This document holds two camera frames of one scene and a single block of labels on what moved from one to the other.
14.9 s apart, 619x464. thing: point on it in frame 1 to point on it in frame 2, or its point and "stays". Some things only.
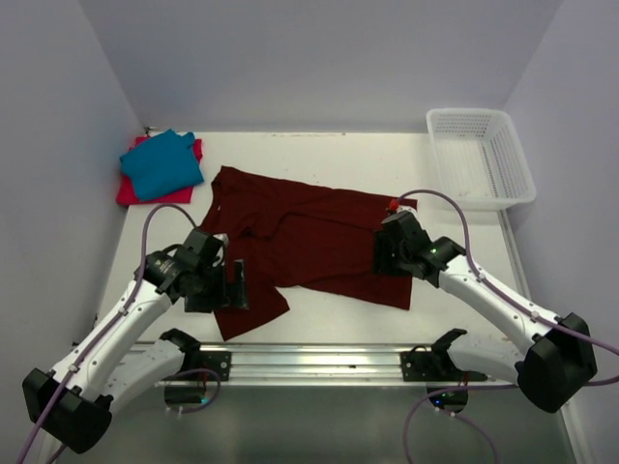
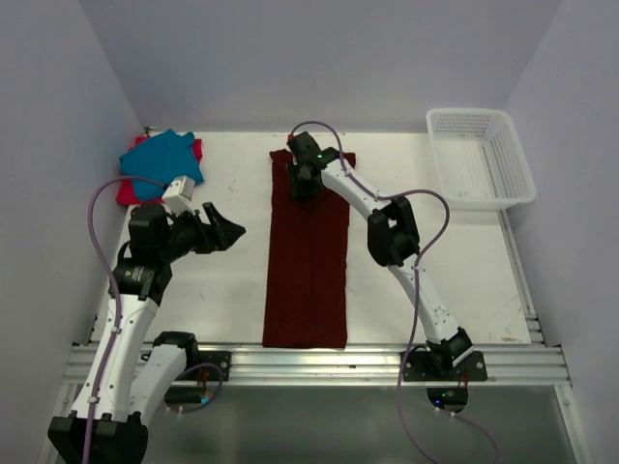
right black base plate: x=422 y=365 stays
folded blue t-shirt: x=162 y=163 stays
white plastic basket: x=481 y=162 stays
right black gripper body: x=389 y=259 to x=301 y=186
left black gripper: x=226 y=294 to x=218 y=235
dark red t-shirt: x=291 y=234 to x=307 y=263
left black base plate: x=219 y=362 stays
